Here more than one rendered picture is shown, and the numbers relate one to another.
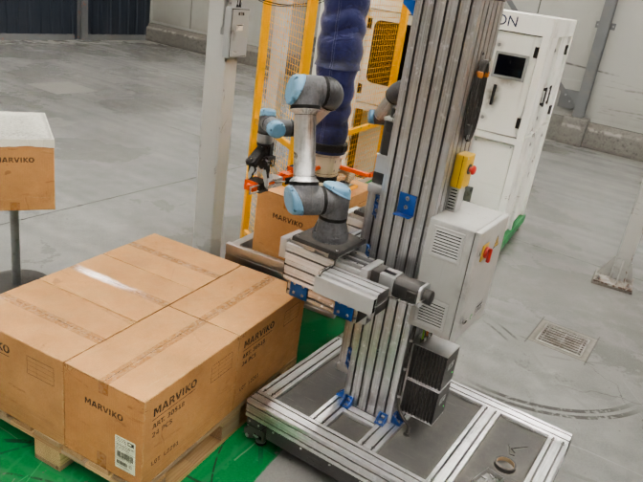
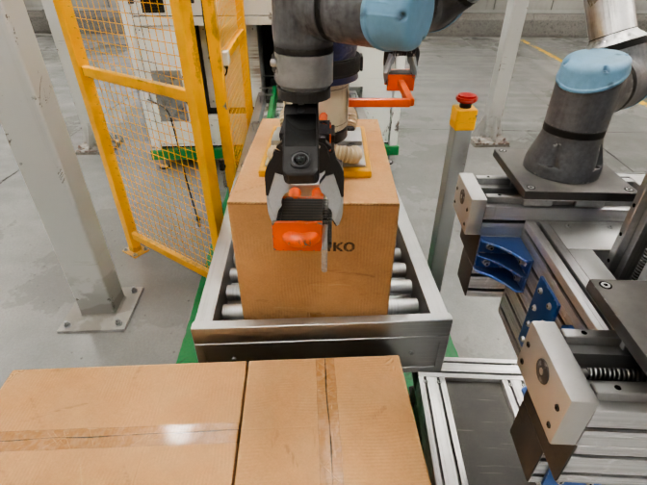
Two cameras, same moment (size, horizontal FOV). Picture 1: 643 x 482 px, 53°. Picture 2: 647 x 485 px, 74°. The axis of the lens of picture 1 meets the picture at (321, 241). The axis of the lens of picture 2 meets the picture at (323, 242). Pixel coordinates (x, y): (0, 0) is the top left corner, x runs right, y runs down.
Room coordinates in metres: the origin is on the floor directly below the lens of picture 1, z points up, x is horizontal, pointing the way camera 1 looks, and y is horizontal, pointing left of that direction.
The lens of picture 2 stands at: (2.37, 0.57, 1.43)
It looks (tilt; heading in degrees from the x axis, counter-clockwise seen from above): 34 degrees down; 333
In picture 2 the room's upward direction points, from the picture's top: straight up
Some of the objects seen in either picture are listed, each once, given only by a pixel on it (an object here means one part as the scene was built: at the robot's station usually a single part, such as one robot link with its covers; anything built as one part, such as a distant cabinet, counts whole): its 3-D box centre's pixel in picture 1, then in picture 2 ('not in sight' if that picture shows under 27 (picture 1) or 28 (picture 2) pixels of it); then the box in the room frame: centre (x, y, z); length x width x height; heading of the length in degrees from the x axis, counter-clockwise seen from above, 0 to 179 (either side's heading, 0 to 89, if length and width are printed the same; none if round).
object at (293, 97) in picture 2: (264, 155); (304, 128); (2.92, 0.32, 1.22); 0.09 x 0.08 x 0.12; 152
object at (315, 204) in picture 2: (255, 184); (298, 222); (2.90, 0.34, 1.08); 0.08 x 0.07 x 0.05; 151
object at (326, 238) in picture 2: (271, 185); (333, 206); (2.92, 0.27, 1.08); 0.31 x 0.03 x 0.05; 151
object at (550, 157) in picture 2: not in sight; (567, 146); (2.91, -0.28, 1.09); 0.15 x 0.15 x 0.10
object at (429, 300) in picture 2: not in sight; (375, 170); (4.05, -0.59, 0.50); 2.31 x 0.05 x 0.19; 156
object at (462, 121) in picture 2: not in sight; (442, 233); (3.44, -0.50, 0.50); 0.07 x 0.07 x 1.00; 66
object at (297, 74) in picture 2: (264, 138); (301, 69); (2.91, 0.33, 1.30); 0.08 x 0.08 x 0.05
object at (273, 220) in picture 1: (315, 220); (318, 212); (3.42, 0.05, 0.75); 0.60 x 0.40 x 0.40; 152
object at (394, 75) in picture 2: not in sight; (399, 79); (3.57, -0.32, 1.08); 0.09 x 0.08 x 0.05; 61
